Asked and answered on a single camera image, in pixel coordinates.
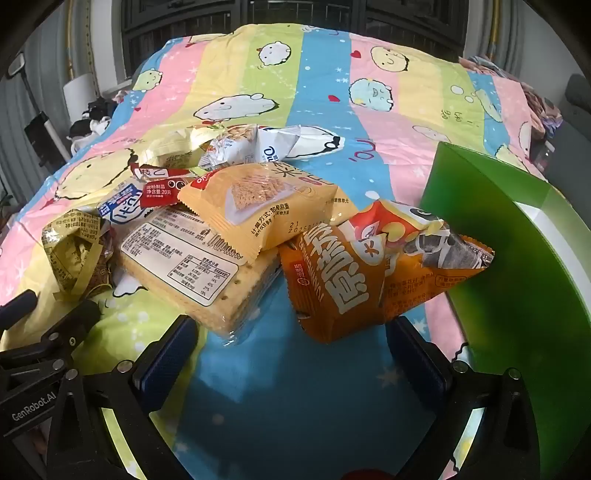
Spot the small nut print snack packet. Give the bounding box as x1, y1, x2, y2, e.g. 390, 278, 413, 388
198, 122, 260, 169

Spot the red bubble tea packet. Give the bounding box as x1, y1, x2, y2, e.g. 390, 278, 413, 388
129, 162, 219, 206

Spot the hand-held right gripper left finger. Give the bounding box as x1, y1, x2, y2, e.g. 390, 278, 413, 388
46, 316, 199, 480

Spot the white crumpled snack packet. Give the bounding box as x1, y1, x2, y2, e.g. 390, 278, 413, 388
256, 124, 340, 162

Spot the grey chair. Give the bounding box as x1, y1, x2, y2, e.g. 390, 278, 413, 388
544, 73, 591, 186

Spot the brown orange seed packet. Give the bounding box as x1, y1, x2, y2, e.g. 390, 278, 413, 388
277, 220, 394, 345

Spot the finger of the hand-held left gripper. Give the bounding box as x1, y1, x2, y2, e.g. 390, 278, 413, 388
0, 301, 102, 370
0, 290, 38, 329

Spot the gold crumpled snack packet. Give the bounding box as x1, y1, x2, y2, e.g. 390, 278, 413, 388
41, 208, 114, 304

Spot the green cardboard box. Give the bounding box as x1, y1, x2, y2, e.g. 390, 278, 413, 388
419, 141, 591, 480

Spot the striped cartoon printed blanket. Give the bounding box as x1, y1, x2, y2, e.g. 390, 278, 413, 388
0, 21, 570, 480

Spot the pale yellow snack packet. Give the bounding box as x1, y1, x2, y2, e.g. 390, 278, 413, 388
140, 124, 223, 169

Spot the blue white snack packet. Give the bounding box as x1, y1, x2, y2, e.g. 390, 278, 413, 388
96, 182, 154, 228

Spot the clear cracker pack white label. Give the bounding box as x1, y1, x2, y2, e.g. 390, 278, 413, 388
119, 205, 283, 346

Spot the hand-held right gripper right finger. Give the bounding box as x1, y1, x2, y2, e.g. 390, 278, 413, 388
385, 316, 541, 480

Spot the yellow cracker packet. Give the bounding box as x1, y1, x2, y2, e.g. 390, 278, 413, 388
177, 161, 359, 265

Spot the dark clothes pile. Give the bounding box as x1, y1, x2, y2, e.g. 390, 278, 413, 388
68, 99, 122, 141

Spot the orange seaweed print snack packet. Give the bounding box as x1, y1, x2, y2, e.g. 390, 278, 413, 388
350, 198, 496, 325

